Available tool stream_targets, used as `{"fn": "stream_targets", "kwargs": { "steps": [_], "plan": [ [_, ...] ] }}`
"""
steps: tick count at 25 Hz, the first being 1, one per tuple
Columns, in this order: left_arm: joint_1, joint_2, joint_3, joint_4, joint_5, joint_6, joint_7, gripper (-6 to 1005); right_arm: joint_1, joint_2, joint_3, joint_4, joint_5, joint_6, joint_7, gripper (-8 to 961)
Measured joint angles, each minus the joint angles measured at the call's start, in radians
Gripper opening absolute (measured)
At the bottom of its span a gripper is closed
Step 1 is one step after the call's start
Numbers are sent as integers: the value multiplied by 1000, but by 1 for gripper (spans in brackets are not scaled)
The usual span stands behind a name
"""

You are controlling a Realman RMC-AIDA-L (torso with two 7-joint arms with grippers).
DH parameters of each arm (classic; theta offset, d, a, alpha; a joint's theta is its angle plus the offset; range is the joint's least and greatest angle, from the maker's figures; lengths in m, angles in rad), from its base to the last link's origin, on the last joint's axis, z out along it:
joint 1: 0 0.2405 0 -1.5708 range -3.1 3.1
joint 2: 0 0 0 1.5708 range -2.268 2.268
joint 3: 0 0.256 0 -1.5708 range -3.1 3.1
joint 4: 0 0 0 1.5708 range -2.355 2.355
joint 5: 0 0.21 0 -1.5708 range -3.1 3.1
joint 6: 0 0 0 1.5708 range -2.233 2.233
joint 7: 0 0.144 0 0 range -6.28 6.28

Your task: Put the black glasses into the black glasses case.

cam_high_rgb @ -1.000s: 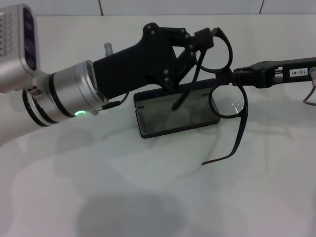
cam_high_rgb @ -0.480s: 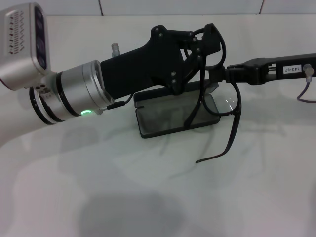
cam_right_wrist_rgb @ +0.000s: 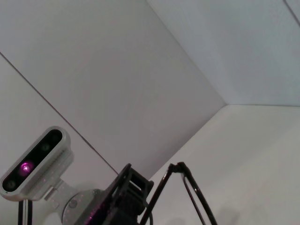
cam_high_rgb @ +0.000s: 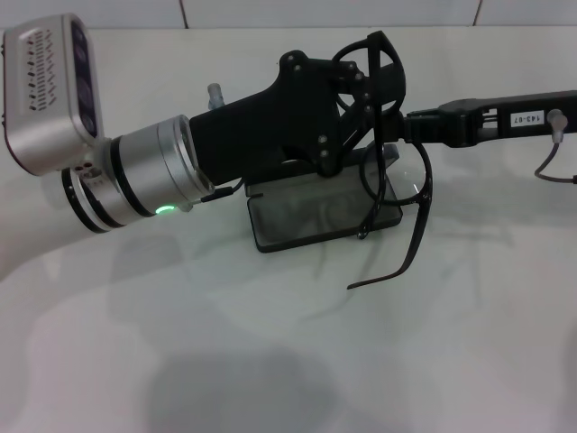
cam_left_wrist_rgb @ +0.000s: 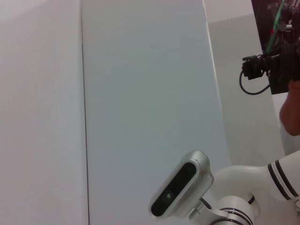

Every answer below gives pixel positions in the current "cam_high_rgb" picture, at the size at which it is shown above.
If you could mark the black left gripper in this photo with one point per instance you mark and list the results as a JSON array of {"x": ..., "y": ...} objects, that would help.
[{"x": 270, "y": 122}]

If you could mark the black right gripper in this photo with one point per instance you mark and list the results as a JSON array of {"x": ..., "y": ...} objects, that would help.
[{"x": 496, "y": 117}]

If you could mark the black glasses case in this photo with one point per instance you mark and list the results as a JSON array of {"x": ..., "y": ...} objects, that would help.
[{"x": 306, "y": 225}]

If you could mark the black glasses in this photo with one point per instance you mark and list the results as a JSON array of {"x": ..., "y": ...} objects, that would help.
[{"x": 415, "y": 236}]

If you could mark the translucent left gripper plug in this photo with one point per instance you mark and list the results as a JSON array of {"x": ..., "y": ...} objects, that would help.
[{"x": 216, "y": 95}]

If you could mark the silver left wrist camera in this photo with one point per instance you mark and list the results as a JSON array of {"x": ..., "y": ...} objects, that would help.
[{"x": 45, "y": 90}]

